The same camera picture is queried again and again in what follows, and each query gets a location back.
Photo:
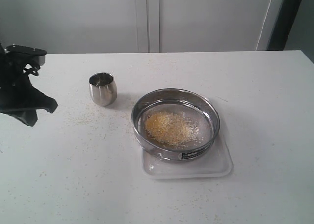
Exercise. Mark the grain mixture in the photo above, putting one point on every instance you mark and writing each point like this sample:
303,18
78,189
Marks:
171,129

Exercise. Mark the round steel mesh sieve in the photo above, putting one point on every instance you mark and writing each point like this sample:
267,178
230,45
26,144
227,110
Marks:
186,103

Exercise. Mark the stainless steel cup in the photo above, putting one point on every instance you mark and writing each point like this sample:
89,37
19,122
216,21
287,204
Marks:
102,88

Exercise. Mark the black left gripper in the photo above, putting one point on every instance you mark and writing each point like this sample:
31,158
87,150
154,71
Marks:
16,90

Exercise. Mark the white cabinet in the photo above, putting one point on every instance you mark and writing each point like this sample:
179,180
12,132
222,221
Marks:
130,26

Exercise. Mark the white plastic tray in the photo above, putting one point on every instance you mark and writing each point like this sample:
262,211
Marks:
215,162

